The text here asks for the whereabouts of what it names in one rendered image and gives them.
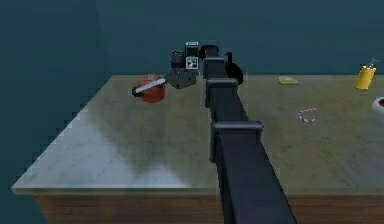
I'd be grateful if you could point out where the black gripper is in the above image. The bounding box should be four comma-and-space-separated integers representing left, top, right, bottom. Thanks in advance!
131, 50, 198, 98

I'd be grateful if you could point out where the red apple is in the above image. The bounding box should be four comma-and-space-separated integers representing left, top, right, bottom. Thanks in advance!
136, 73, 167, 104

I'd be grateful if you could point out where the wooden table with marble top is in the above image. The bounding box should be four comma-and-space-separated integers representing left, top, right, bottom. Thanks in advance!
10, 73, 384, 224

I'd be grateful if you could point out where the green yellow sponge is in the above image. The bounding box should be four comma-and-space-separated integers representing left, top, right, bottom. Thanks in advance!
277, 75, 300, 86

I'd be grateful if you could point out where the red white candy cane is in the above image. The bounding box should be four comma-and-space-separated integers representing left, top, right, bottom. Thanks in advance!
296, 107, 318, 124

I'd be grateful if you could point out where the yellow spray bottle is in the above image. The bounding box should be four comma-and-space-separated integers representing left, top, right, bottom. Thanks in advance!
353, 57, 380, 91

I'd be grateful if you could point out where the white bowl with red content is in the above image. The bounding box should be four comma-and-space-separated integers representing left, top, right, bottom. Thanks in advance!
371, 96, 384, 115

